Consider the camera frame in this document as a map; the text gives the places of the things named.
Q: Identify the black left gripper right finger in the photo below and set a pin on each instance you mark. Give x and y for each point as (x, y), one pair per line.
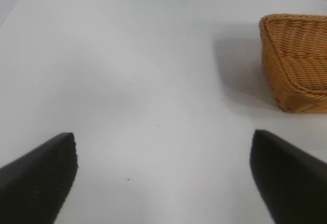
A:
(288, 178)

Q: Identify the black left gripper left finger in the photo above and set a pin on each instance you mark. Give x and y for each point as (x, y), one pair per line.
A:
(38, 178)

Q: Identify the tan woven wicker basket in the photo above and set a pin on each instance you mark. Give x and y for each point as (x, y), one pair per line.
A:
(296, 63)

